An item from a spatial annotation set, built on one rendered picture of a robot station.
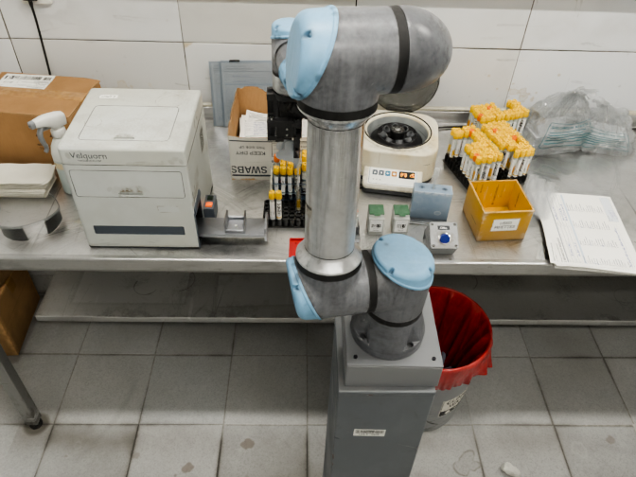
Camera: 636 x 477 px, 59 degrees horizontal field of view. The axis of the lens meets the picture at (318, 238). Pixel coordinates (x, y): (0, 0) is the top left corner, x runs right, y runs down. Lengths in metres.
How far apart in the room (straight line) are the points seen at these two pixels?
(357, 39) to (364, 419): 0.82
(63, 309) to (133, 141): 1.07
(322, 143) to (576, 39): 1.31
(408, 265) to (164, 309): 1.32
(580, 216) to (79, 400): 1.81
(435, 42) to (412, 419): 0.81
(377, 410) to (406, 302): 0.31
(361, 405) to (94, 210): 0.76
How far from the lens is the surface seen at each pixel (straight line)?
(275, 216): 1.51
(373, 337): 1.11
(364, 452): 1.42
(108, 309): 2.21
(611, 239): 1.67
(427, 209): 1.54
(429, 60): 0.79
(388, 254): 1.00
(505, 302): 2.27
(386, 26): 0.78
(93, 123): 1.42
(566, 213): 1.70
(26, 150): 1.85
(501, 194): 1.63
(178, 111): 1.43
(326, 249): 0.92
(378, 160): 1.63
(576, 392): 2.46
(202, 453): 2.12
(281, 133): 1.35
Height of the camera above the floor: 1.87
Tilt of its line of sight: 43 degrees down
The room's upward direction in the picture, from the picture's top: 2 degrees clockwise
